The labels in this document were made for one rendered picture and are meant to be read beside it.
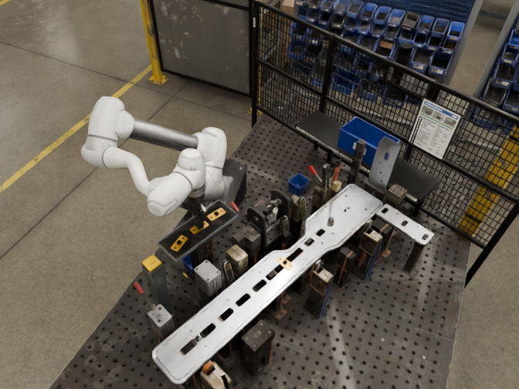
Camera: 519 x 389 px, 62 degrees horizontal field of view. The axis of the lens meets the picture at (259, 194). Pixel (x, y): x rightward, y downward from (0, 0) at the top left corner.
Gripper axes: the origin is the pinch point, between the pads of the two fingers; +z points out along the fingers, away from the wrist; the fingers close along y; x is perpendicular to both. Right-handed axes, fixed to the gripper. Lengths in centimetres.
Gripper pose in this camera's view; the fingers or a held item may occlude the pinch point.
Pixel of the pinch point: (198, 221)
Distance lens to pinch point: 196.0
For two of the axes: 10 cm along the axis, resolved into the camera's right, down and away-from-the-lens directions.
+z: -0.3, 6.8, 7.4
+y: 6.5, 5.7, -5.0
